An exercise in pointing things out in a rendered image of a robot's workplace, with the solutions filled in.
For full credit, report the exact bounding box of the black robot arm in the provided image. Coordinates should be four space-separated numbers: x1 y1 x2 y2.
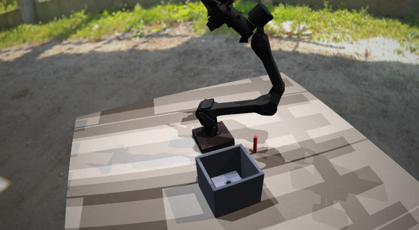
195 2 285 138

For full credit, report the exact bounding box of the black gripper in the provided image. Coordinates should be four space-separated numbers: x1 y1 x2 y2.
201 0 244 28

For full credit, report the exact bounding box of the white plate with hole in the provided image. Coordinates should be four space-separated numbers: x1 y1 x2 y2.
211 171 241 187

